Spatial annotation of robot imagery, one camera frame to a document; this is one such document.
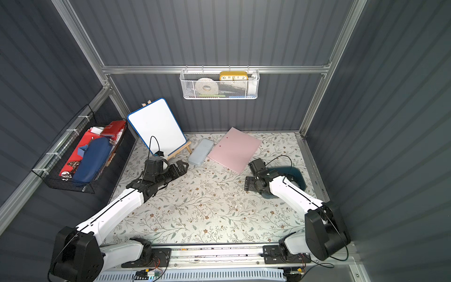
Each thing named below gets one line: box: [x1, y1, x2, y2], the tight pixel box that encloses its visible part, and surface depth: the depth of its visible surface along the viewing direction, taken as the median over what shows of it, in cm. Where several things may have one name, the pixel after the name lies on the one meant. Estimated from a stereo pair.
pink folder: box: [207, 126, 262, 175], surface depth 117 cm
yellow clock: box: [219, 71, 249, 81], surface depth 90 cm
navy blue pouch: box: [72, 136, 111, 184], surface depth 71 cm
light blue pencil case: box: [187, 138, 214, 166], surface depth 111 cm
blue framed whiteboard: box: [126, 97, 187, 156], surface depth 88 cm
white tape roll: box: [194, 77, 219, 96], surface depth 86 cm
